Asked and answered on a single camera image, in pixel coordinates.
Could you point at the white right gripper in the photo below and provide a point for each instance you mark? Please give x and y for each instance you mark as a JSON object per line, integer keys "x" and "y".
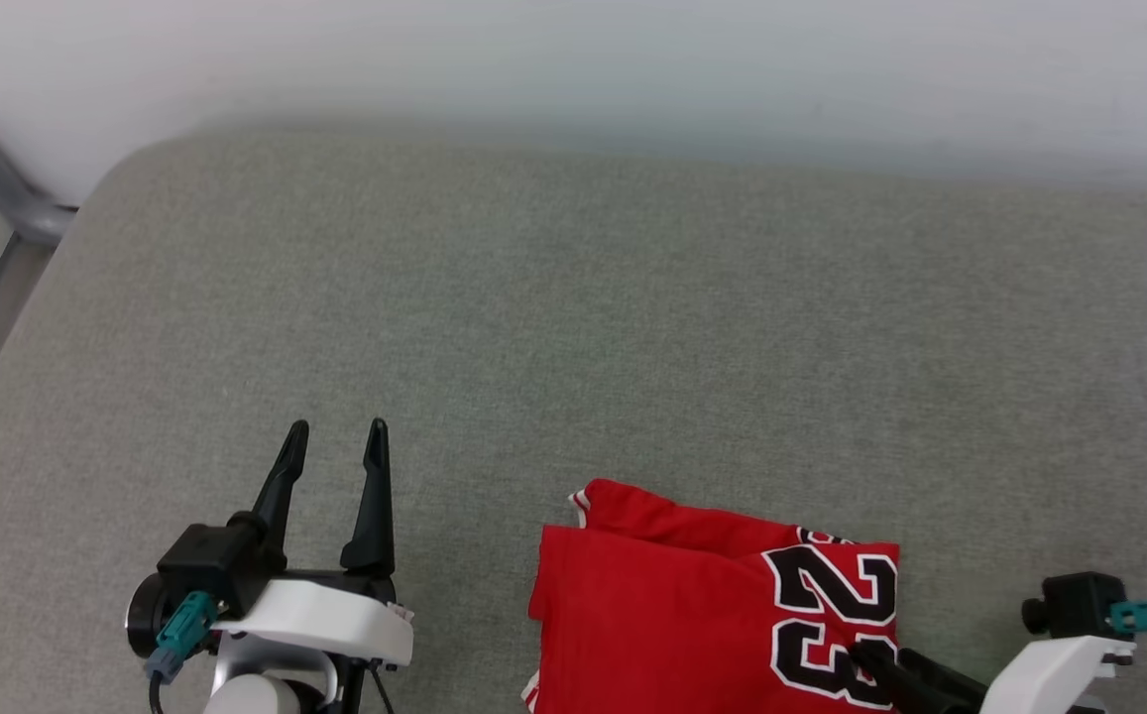
{"x": 1049, "y": 679}

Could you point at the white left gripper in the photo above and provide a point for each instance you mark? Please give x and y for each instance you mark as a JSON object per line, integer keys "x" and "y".
{"x": 325, "y": 615}

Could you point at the red basketball jersey number 23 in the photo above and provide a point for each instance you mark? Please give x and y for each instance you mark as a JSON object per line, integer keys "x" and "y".
{"x": 672, "y": 615}

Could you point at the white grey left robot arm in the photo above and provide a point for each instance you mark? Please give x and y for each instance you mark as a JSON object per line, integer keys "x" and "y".
{"x": 266, "y": 679}

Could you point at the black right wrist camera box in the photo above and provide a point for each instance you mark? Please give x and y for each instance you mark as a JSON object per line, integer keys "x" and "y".
{"x": 1074, "y": 605}

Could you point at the grey metal partition frame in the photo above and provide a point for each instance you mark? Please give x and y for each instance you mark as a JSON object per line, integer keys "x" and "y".
{"x": 8, "y": 213}

